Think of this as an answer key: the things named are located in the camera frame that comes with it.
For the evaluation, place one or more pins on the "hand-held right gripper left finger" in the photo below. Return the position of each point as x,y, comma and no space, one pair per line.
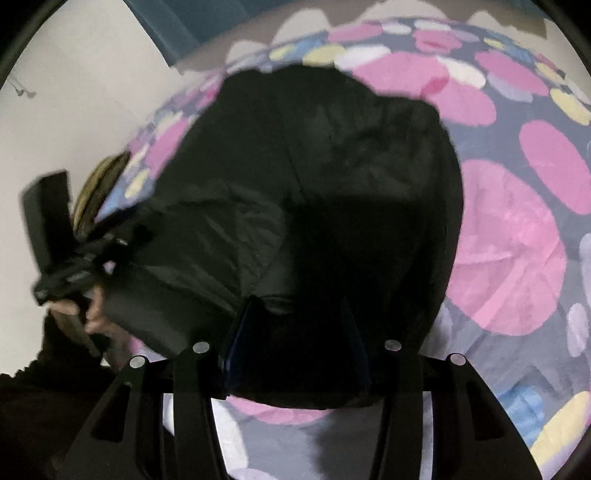
242,341

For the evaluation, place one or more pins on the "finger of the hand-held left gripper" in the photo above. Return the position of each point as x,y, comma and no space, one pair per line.
48,217
122,242

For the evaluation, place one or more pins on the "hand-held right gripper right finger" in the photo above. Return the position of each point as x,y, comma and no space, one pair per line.
355,341

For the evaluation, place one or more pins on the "black jacket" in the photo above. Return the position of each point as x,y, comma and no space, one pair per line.
332,175

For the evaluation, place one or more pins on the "person's left forearm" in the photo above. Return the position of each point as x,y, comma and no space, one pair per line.
41,406

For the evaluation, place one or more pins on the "person's left hand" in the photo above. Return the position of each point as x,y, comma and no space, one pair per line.
106,323

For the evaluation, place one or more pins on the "striped yellow black pillow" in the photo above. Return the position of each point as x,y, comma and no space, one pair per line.
94,194

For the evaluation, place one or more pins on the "polka dot bed sheet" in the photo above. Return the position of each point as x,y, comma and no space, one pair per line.
508,258

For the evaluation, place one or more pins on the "taupe dotted cloth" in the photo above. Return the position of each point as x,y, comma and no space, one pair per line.
295,27

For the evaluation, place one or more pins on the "small wall fixture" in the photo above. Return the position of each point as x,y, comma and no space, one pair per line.
21,90

